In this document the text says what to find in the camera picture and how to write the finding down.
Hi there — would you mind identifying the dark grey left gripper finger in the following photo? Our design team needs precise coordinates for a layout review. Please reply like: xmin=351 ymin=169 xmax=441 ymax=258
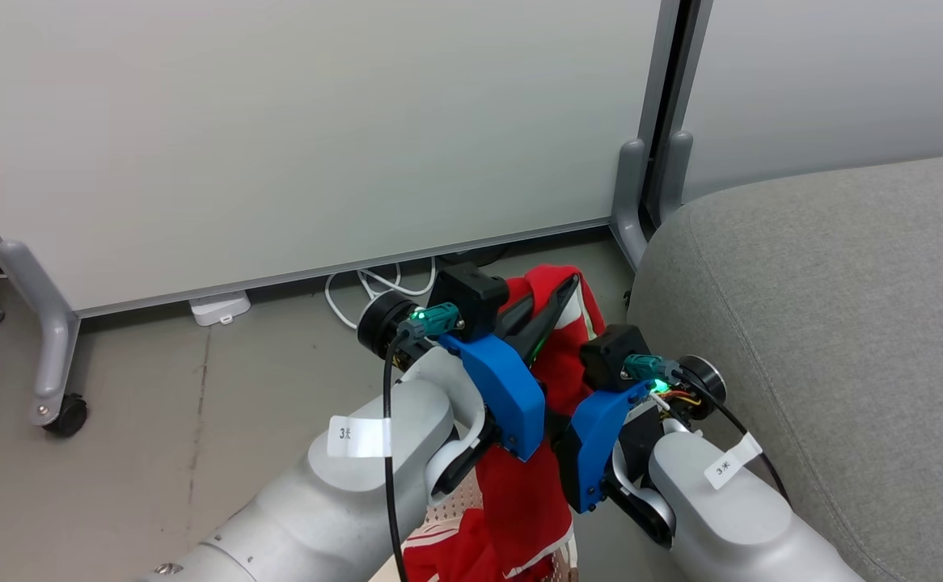
xmin=518 ymin=273 xmax=582 ymax=358
xmin=497 ymin=294 xmax=538 ymax=337

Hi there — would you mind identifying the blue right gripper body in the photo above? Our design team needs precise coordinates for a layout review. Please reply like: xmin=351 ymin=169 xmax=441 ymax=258
xmin=560 ymin=380 xmax=667 ymax=515

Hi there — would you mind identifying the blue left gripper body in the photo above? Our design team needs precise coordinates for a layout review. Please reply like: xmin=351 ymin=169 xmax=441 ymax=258
xmin=438 ymin=331 xmax=548 ymax=463

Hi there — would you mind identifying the red white-striped jersey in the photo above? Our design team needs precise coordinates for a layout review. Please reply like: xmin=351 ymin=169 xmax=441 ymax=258
xmin=403 ymin=263 xmax=607 ymax=582

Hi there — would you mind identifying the grey fabric sofa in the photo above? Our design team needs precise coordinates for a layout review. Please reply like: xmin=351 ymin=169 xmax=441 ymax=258
xmin=625 ymin=150 xmax=943 ymax=582

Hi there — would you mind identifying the white power adapter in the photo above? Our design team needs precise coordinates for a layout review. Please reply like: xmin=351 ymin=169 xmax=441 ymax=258
xmin=188 ymin=292 xmax=252 ymax=327

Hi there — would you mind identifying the wide white partition panel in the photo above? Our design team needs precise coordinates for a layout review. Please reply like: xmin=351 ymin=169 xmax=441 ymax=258
xmin=0 ymin=0 xmax=663 ymax=318

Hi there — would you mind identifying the white partition panel behind sofa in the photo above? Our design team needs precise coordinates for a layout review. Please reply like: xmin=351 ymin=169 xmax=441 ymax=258
xmin=680 ymin=0 xmax=943 ymax=205

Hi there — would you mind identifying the black caster wheel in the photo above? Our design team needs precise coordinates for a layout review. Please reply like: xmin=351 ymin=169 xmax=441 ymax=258
xmin=43 ymin=393 xmax=89 ymax=438

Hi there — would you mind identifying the grey partition leg with caster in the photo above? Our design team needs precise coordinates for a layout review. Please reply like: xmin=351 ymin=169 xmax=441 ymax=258
xmin=0 ymin=238 xmax=82 ymax=428

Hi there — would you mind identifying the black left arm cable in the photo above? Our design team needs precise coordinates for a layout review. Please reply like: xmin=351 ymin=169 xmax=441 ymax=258
xmin=381 ymin=322 xmax=417 ymax=582

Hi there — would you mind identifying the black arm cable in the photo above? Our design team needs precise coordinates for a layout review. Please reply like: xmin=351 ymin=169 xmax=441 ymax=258
xmin=381 ymin=322 xmax=417 ymax=582
xmin=678 ymin=376 xmax=793 ymax=504

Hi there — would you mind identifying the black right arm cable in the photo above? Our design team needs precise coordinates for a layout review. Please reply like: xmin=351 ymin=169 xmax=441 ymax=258
xmin=678 ymin=376 xmax=793 ymax=504

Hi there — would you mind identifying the grey partition post with feet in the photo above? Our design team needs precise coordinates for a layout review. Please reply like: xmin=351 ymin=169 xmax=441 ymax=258
xmin=609 ymin=0 xmax=715 ymax=272

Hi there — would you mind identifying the white coiled floor cable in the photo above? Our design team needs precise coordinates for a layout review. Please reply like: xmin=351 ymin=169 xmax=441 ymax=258
xmin=324 ymin=257 xmax=440 ymax=332

